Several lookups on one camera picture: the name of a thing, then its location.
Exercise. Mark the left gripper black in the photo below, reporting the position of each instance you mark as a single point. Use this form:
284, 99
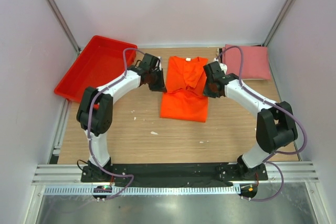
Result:
161, 86

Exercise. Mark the red plastic bin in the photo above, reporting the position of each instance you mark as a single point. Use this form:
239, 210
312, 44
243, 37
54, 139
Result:
100, 62

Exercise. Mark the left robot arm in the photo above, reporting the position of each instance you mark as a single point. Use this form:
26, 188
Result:
96, 109

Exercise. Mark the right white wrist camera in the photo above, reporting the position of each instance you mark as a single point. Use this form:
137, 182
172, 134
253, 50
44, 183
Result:
223, 67

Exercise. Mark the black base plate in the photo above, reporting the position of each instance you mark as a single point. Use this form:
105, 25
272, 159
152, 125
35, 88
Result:
197, 175

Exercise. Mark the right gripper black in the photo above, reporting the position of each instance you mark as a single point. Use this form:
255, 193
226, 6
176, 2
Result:
207, 93

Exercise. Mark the slotted cable duct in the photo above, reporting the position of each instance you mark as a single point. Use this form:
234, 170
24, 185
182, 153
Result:
96, 190

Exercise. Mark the orange t shirt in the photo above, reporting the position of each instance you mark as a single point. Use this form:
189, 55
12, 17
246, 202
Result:
185, 82

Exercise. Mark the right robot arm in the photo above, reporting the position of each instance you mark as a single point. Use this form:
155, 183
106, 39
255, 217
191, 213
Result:
275, 126

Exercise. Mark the folded pink t shirt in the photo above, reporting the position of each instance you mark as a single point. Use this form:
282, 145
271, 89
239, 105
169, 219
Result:
255, 65

